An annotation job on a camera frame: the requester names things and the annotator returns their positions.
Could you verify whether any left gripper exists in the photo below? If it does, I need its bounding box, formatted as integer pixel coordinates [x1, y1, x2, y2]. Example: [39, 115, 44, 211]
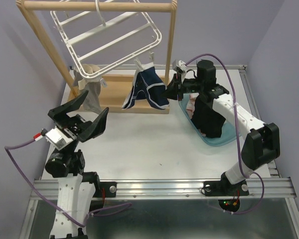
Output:
[49, 88, 109, 151]

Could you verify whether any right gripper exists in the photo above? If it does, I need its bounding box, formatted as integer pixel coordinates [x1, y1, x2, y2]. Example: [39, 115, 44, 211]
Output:
[158, 73, 204, 101]

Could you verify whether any light pink underwear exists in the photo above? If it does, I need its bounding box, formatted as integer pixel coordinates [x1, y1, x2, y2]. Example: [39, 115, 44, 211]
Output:
[185, 93, 199, 119]

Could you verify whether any navy underwear white trim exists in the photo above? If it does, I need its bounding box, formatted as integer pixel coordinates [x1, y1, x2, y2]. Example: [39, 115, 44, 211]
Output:
[122, 62, 169, 110]

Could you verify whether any black underwear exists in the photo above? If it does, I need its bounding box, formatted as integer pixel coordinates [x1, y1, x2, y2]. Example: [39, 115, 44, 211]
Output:
[191, 96, 225, 138]

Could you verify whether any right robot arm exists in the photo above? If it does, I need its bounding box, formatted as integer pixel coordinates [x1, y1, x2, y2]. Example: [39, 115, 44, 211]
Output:
[163, 60, 280, 194]

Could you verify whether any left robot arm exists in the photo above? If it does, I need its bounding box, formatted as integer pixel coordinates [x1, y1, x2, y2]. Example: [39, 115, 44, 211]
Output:
[43, 90, 109, 239]

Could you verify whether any white plastic clip hanger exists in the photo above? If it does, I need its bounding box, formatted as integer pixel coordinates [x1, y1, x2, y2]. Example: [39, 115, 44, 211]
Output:
[50, 0, 162, 81]

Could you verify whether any wooden clothes rack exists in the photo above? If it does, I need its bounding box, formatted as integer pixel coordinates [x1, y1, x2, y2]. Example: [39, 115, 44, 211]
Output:
[16, 0, 177, 114]

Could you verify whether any teal plastic basin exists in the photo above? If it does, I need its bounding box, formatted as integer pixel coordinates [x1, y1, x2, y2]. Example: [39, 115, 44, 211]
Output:
[178, 94, 236, 147]

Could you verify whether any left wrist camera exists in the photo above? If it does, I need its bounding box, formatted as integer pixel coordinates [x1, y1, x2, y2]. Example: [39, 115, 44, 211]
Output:
[45, 128, 73, 150]

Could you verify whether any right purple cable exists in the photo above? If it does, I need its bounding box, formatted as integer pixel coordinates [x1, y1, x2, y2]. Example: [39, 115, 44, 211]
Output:
[185, 53, 265, 215]

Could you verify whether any purple cable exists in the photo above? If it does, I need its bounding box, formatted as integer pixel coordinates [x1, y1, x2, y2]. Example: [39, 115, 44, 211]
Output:
[185, 53, 265, 215]
[4, 129, 133, 228]

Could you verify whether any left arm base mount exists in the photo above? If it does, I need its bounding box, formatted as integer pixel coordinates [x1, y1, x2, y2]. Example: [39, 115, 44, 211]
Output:
[93, 181, 117, 198]

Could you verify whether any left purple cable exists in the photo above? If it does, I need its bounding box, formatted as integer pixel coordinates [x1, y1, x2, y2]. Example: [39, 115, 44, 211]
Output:
[4, 129, 133, 228]

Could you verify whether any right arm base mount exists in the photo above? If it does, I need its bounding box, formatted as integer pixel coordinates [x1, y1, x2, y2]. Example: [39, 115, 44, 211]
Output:
[200, 180, 249, 197]

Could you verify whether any aluminium mounting rail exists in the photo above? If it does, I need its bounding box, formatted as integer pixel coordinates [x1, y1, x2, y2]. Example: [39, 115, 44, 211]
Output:
[31, 177, 296, 200]

